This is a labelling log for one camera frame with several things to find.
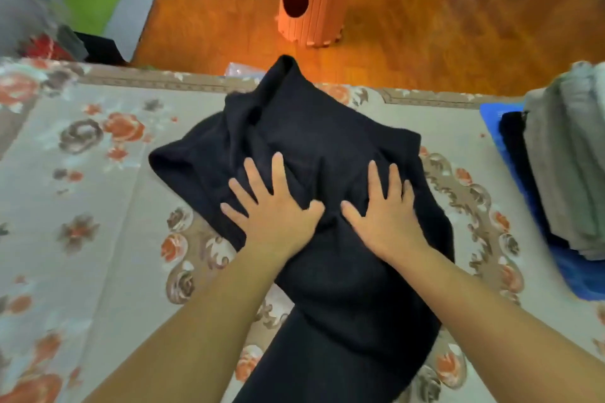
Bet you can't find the person's left hand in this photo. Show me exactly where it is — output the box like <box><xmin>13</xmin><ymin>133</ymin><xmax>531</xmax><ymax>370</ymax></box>
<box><xmin>220</xmin><ymin>152</ymin><xmax>326</xmax><ymax>263</ymax></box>

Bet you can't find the person's right hand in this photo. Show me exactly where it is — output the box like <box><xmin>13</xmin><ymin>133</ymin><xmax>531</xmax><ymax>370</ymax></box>
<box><xmin>341</xmin><ymin>160</ymin><xmax>433</xmax><ymax>269</ymax></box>

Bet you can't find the black garment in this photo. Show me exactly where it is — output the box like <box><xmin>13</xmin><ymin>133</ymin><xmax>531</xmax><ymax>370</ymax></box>
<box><xmin>149</xmin><ymin>54</ymin><xmax>455</xmax><ymax>403</ymax></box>

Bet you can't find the person's right forearm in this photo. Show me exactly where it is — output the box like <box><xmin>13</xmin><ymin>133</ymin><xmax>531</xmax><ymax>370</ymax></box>
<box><xmin>396</xmin><ymin>247</ymin><xmax>605</xmax><ymax>403</ymax></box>

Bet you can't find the person's left forearm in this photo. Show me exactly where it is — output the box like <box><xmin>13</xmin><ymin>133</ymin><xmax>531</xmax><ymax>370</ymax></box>
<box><xmin>84</xmin><ymin>247</ymin><xmax>284</xmax><ymax>403</ymax></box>

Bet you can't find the clear plastic wrapper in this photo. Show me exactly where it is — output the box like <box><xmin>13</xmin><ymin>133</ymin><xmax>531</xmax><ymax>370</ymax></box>
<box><xmin>224</xmin><ymin>62</ymin><xmax>266</xmax><ymax>79</ymax></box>

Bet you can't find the folded black cloth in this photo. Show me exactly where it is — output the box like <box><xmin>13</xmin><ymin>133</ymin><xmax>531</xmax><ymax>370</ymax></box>
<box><xmin>498</xmin><ymin>111</ymin><xmax>570</xmax><ymax>248</ymax></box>

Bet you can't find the floral beige bed sheet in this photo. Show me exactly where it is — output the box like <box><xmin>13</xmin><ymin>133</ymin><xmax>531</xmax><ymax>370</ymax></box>
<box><xmin>0</xmin><ymin>57</ymin><xmax>605</xmax><ymax>403</ymax></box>

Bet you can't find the stack of folded grey cloths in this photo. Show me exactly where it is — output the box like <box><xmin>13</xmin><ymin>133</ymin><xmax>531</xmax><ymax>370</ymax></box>
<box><xmin>522</xmin><ymin>60</ymin><xmax>605</xmax><ymax>262</ymax></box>

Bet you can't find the black cloth heap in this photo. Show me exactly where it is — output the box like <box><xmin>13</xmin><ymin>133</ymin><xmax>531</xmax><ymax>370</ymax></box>
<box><xmin>75</xmin><ymin>31</ymin><xmax>129</xmax><ymax>66</ymax></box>

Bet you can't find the grey floor mat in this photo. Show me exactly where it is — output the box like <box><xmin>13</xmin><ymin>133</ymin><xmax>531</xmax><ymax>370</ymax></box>
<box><xmin>101</xmin><ymin>0</ymin><xmax>176</xmax><ymax>62</ymax></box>

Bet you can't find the red patterned cloth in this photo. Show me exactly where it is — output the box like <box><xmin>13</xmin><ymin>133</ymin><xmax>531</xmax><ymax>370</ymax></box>
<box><xmin>21</xmin><ymin>34</ymin><xmax>75</xmax><ymax>62</ymax></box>

